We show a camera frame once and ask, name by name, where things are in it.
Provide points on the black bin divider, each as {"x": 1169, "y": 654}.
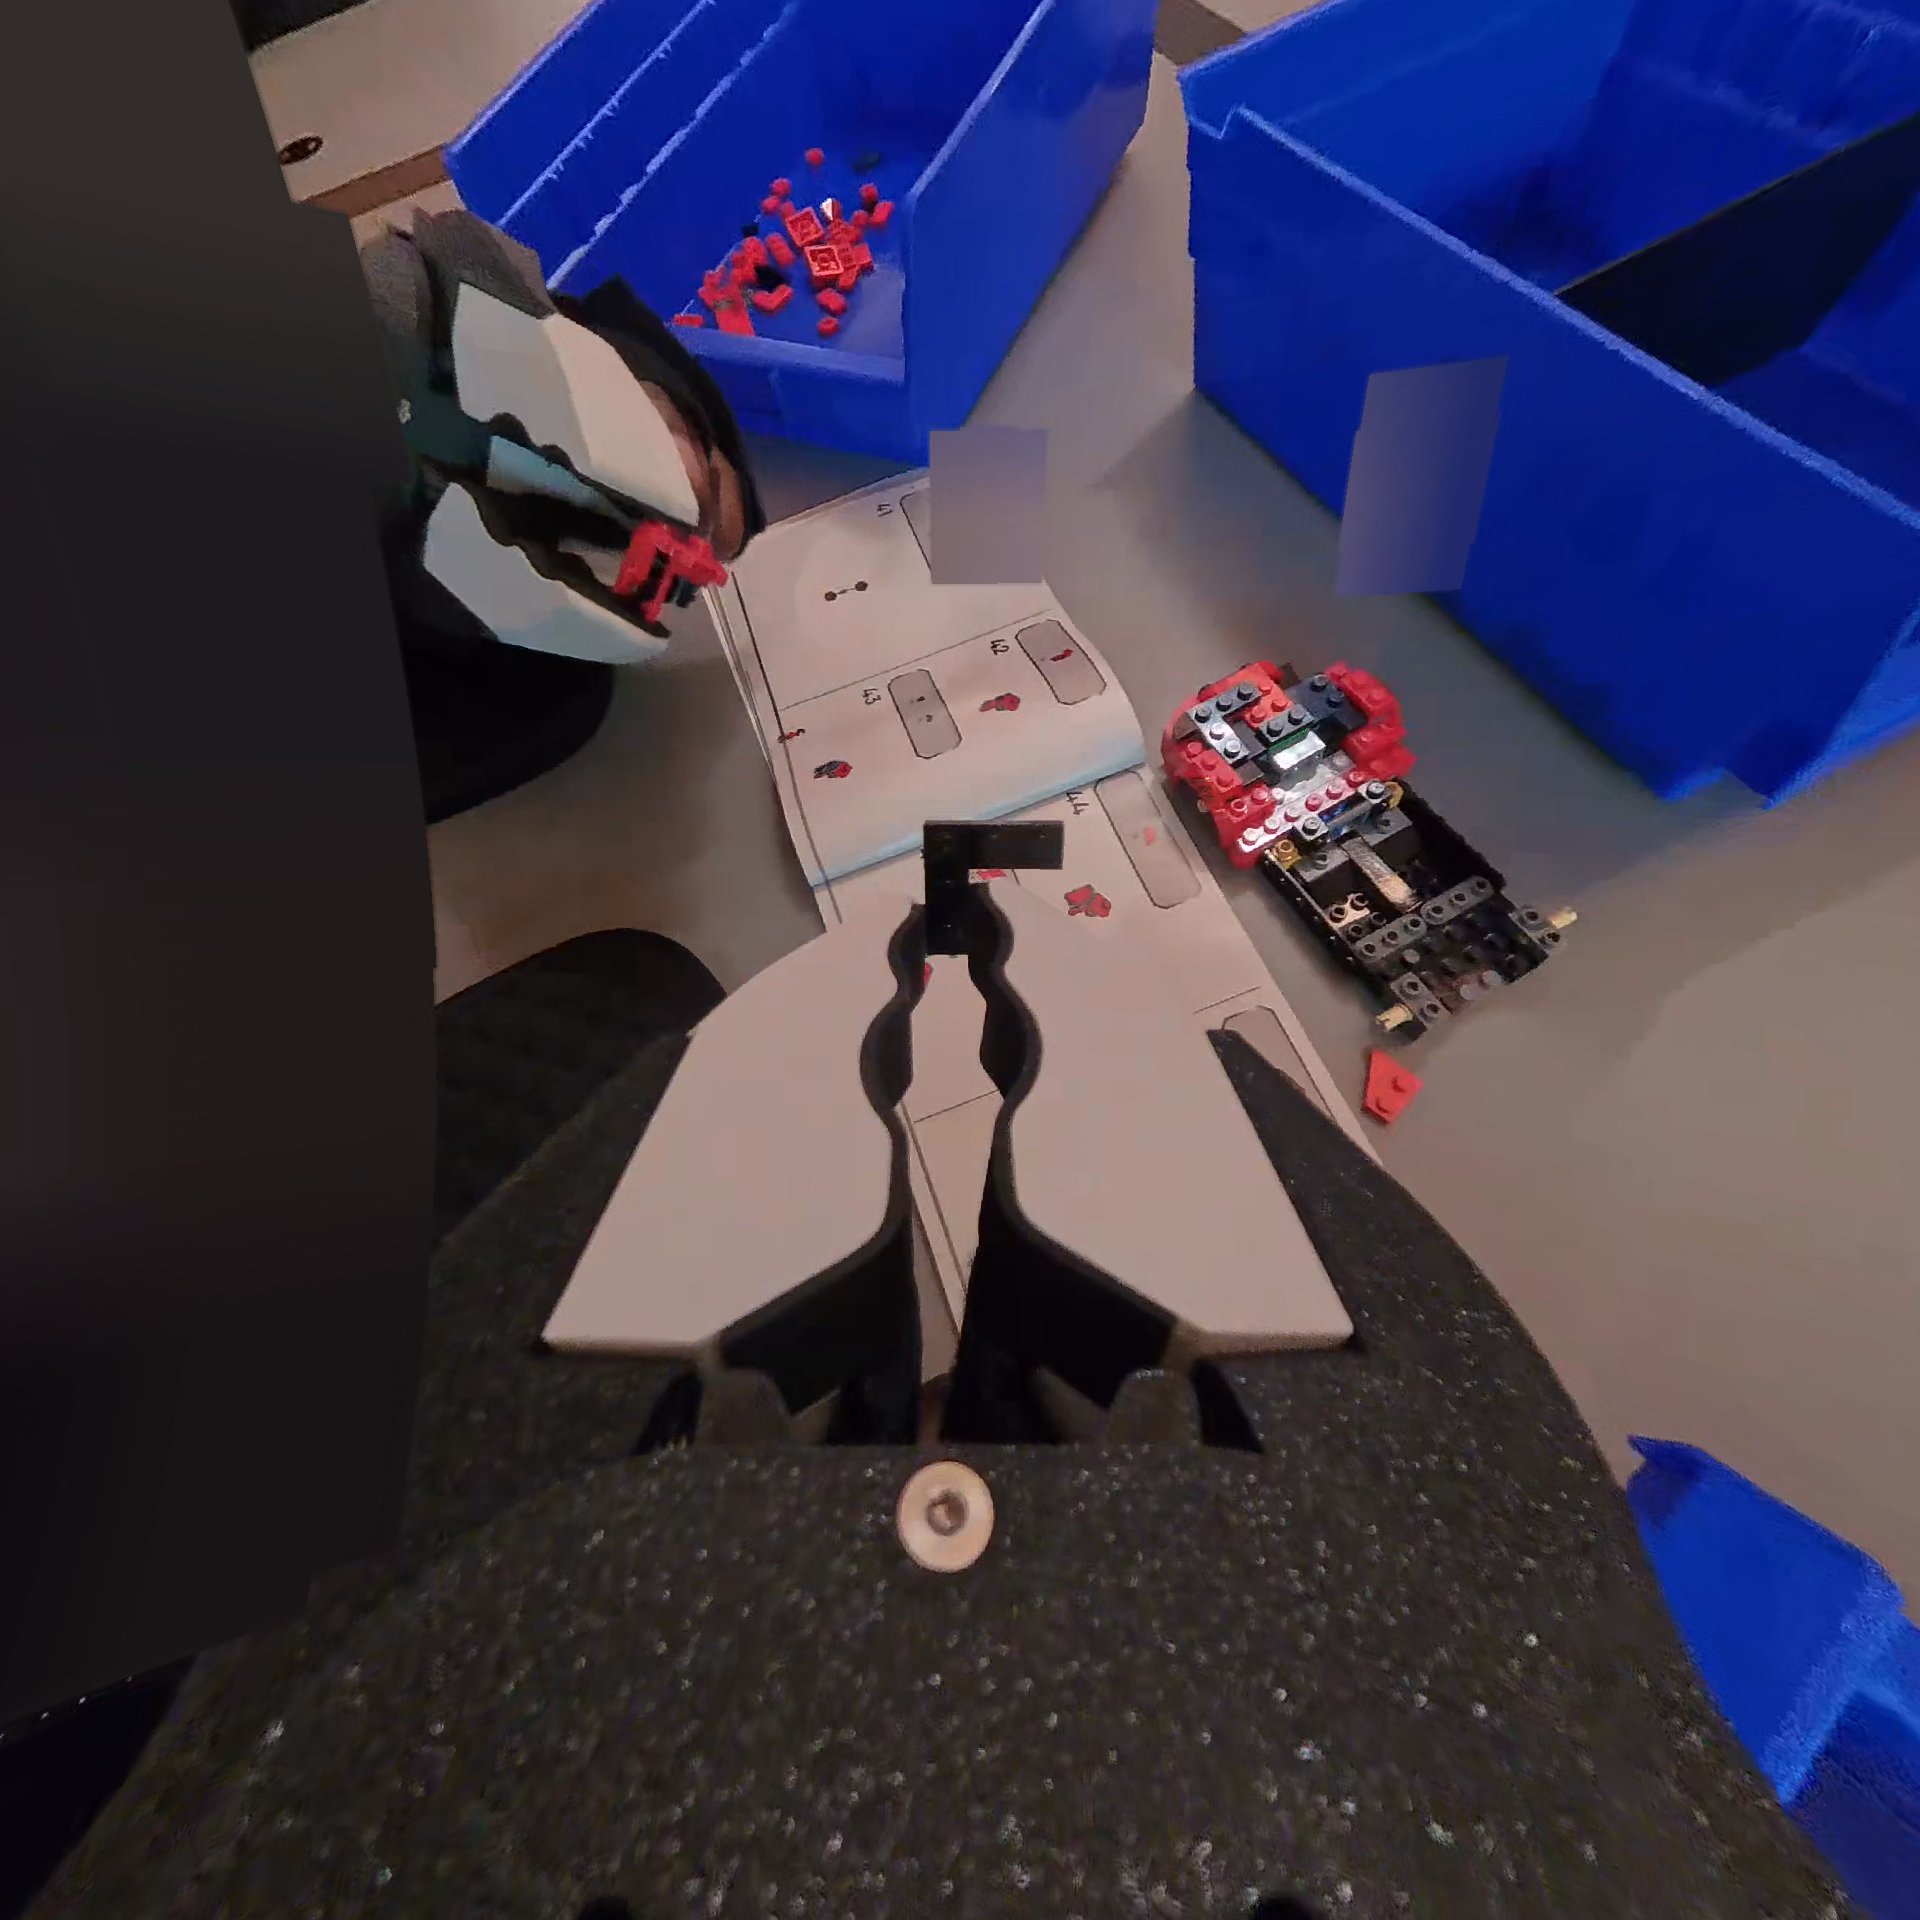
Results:
{"x": 1770, "y": 270}

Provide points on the red lego assembly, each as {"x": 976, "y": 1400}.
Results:
{"x": 668, "y": 563}

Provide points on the large blue divided bin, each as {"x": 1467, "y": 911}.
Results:
{"x": 1650, "y": 571}

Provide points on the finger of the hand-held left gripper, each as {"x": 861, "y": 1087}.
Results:
{"x": 510, "y": 579}
{"x": 571, "y": 391}

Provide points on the red wedge lego plate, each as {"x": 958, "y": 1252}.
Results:
{"x": 1392, "y": 1089}

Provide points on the pile of red lego pieces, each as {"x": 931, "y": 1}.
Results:
{"x": 810, "y": 263}

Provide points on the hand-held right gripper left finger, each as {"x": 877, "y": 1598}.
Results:
{"x": 750, "y": 1170}

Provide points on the black angled lego piece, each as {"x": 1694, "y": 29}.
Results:
{"x": 948, "y": 885}

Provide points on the instruction booklet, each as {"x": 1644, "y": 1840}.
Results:
{"x": 840, "y": 660}

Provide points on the small blue plastic bin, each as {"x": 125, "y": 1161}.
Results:
{"x": 1020, "y": 225}

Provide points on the partly built lego car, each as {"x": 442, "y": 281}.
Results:
{"x": 1290, "y": 751}

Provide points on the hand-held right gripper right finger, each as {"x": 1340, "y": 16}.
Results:
{"x": 1171, "y": 1170}

